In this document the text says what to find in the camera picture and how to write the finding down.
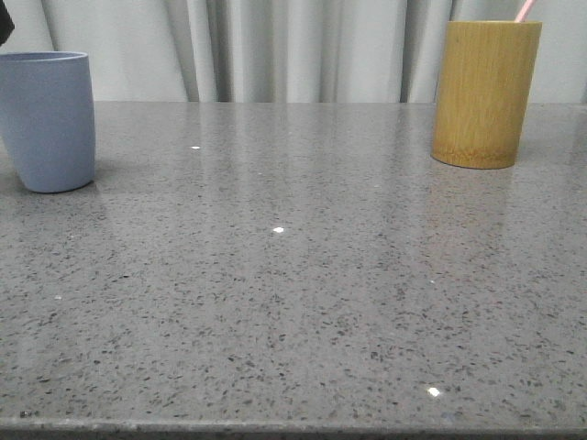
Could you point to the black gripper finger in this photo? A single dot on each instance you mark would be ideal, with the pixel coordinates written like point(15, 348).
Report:
point(7, 25)

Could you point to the blue plastic cup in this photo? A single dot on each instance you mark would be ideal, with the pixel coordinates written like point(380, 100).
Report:
point(47, 119)

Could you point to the bamboo wooden cup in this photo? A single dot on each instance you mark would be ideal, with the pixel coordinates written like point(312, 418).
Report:
point(482, 93)

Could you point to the grey-white curtain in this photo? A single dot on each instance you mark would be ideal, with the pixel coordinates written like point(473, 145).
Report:
point(252, 51)

